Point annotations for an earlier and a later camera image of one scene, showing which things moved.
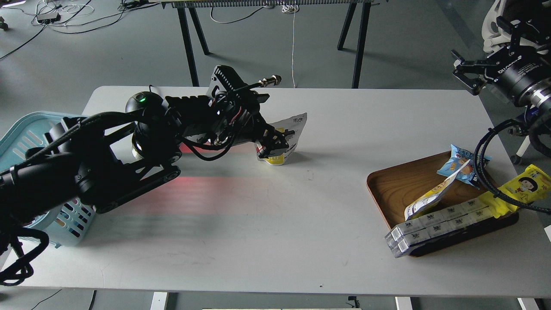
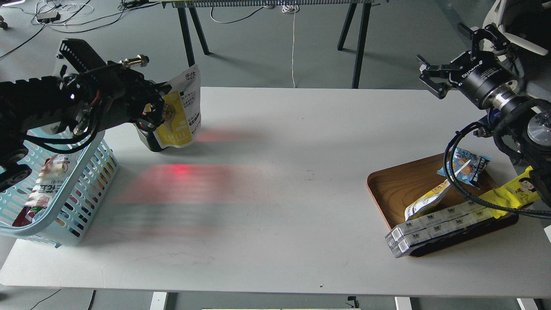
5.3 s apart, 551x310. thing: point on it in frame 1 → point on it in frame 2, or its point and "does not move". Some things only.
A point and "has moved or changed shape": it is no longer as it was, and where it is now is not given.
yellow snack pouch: [277, 156] has moved or changed shape
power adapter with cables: [48, 18] does not move
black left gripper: [243, 123] → [127, 91]
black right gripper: [516, 72] → [477, 74]
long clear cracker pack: [405, 235] does not move
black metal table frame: [181, 5] does not move
